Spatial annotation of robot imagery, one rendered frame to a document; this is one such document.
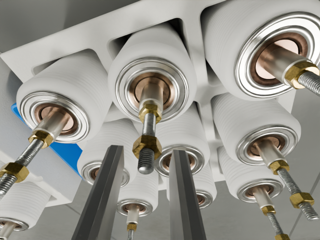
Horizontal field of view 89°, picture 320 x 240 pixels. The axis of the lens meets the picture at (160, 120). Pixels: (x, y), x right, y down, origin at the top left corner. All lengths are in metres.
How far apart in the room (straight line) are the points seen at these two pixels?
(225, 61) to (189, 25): 0.08
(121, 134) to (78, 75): 0.12
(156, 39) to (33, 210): 0.48
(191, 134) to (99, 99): 0.13
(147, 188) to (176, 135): 0.16
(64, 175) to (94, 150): 0.31
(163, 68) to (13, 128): 0.40
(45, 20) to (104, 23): 0.25
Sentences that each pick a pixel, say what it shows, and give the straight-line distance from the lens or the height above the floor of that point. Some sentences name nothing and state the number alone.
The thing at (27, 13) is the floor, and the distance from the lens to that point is 0.49.
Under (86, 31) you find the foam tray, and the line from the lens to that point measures 0.24.
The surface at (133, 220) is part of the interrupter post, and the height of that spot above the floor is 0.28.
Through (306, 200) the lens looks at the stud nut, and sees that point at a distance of 0.22.
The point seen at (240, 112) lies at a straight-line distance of 0.25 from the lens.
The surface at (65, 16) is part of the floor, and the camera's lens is 0.45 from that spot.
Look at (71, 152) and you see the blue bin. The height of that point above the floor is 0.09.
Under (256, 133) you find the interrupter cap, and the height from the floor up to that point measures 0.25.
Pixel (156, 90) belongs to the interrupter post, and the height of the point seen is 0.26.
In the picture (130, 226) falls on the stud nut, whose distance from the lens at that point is 0.36.
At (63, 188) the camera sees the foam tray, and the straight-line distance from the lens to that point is 0.56.
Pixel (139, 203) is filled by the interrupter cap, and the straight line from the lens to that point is 0.35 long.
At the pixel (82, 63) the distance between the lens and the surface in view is 0.25.
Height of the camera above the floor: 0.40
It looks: 52 degrees down
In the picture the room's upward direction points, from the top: 180 degrees counter-clockwise
